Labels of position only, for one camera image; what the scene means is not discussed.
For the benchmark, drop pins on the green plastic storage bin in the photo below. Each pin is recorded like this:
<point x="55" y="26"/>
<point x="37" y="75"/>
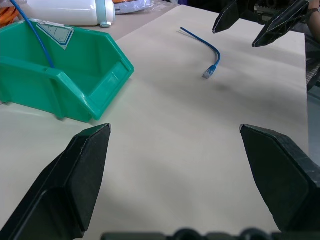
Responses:
<point x="82" y="72"/>

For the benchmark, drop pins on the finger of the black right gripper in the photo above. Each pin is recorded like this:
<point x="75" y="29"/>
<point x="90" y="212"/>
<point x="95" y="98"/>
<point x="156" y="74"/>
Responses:
<point x="280" y="25"/>
<point x="226" y="17"/>

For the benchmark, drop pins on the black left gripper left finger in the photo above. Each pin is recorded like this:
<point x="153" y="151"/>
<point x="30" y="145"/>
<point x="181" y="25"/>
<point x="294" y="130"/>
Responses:
<point x="65" y="190"/>

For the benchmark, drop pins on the clear plastic bag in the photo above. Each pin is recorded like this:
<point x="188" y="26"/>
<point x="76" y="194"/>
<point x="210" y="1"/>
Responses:
<point x="140" y="6"/>

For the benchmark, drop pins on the black equipment frame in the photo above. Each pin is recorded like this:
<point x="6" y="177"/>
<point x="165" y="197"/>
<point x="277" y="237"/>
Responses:
<point x="313" y="80"/>

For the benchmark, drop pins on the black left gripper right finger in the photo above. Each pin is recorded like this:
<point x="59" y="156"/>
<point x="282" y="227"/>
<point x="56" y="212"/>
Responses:
<point x="282" y="175"/>

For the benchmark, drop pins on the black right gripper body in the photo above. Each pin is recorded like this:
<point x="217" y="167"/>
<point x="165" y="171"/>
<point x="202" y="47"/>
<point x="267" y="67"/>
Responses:
<point x="262" y="8"/>

